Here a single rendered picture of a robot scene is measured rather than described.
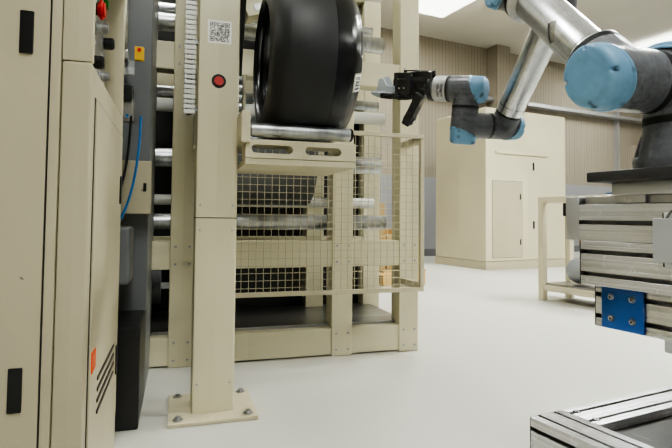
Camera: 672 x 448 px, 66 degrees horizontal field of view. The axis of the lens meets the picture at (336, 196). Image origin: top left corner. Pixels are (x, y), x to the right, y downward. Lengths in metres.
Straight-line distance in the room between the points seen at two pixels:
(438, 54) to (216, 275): 7.88
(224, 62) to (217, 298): 0.76
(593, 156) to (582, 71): 10.62
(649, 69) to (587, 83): 0.10
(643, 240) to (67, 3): 1.13
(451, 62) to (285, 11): 7.81
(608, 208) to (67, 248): 1.01
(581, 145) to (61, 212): 10.83
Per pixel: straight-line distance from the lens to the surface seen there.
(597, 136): 11.81
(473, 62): 9.70
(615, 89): 1.02
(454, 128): 1.52
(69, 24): 1.08
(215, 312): 1.73
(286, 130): 1.67
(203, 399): 1.79
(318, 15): 1.68
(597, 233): 1.17
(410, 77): 1.58
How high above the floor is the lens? 0.63
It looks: 2 degrees up
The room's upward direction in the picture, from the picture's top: 1 degrees clockwise
